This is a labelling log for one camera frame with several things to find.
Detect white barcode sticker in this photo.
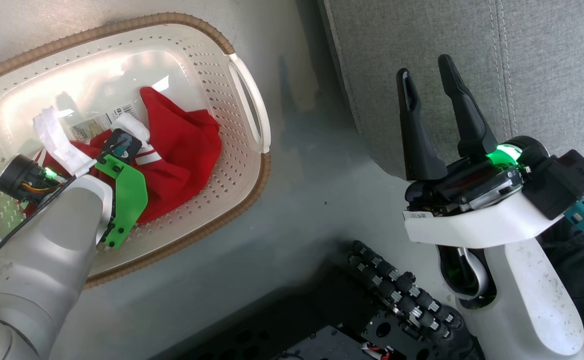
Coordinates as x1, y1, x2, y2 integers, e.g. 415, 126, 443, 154
69, 102, 140, 141

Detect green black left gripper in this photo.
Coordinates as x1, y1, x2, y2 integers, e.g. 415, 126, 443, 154
0, 154, 148, 250

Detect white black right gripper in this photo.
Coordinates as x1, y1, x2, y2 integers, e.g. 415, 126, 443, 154
397, 54, 567, 250

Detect black right arm cable sleeve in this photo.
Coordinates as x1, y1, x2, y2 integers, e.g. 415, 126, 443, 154
542, 220, 584, 351

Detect white perforated laundry basket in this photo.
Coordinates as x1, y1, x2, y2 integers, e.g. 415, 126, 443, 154
0, 12, 272, 290

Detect black roller omni wheel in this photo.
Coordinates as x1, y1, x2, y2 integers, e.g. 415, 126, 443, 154
347, 240, 482, 360

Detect red shorts with white trim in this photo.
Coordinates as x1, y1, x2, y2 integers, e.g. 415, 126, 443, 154
24, 86, 222, 226

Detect grey fabric sofa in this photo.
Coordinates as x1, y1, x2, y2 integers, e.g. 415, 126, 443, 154
319, 0, 584, 211

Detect red white wire connector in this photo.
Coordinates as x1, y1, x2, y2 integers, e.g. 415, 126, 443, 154
362, 341, 392, 360

